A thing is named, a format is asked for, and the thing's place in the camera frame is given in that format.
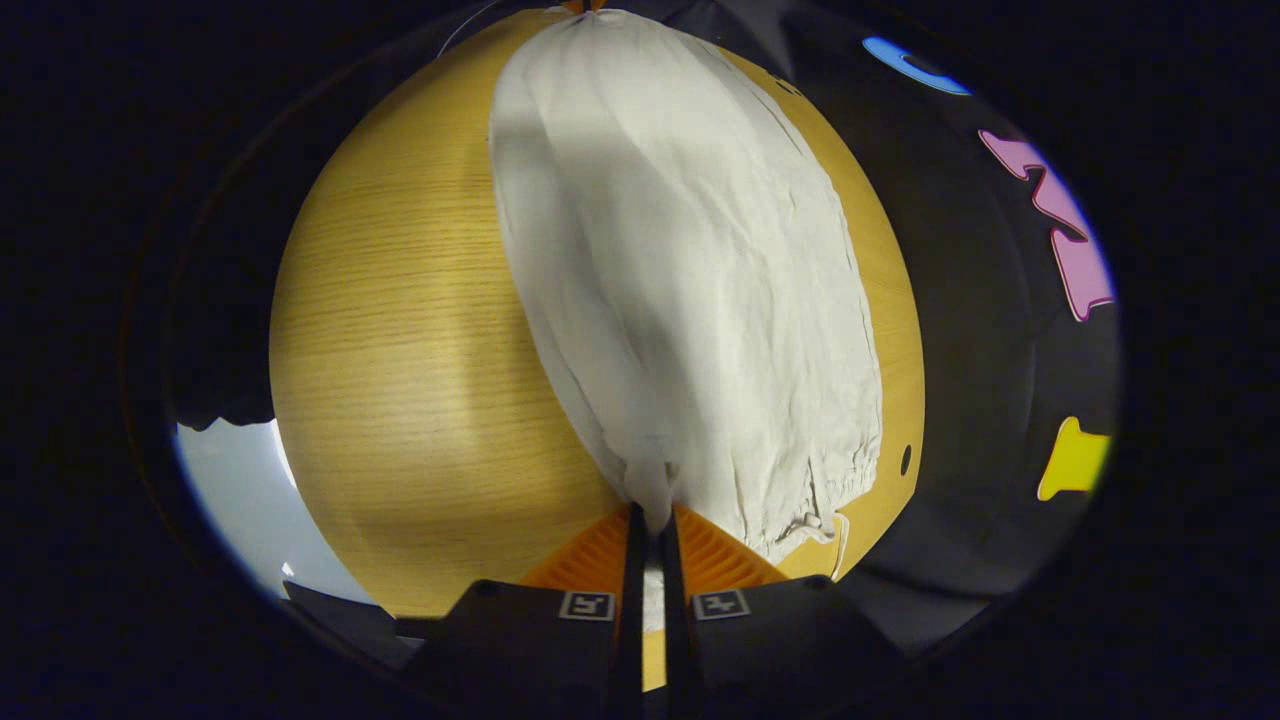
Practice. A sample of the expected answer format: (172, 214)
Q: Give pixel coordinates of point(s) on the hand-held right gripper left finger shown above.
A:
(634, 600)

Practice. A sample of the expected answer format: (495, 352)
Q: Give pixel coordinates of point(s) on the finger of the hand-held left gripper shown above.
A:
(585, 5)

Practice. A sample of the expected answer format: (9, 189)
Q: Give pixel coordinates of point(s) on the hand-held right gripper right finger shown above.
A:
(675, 620)

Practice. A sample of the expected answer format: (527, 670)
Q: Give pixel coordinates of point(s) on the white jeans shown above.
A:
(680, 280)

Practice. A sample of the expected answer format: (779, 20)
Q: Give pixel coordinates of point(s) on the black backdrop cloth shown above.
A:
(980, 350)

